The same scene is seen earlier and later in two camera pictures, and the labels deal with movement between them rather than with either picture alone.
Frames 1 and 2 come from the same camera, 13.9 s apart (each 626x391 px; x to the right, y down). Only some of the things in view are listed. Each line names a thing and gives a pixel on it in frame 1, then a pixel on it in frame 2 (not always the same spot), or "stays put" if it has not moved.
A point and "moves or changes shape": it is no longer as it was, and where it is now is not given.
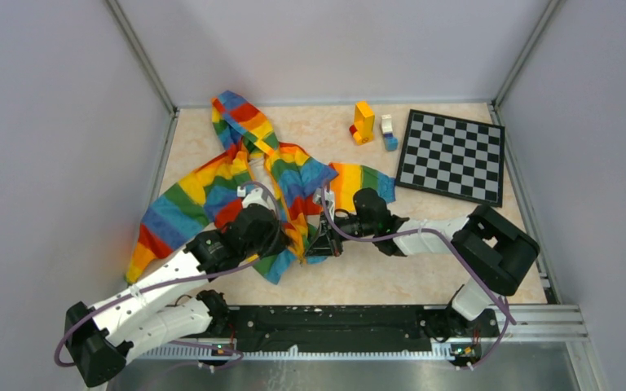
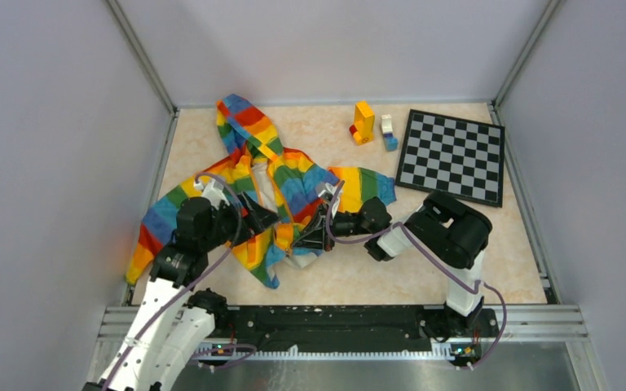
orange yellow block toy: (363, 129) stays put
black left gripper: (280, 243) to (257, 217)
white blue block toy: (391, 142) stays put
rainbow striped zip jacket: (249, 168) moves or changes shape
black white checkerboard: (454, 157) stays put
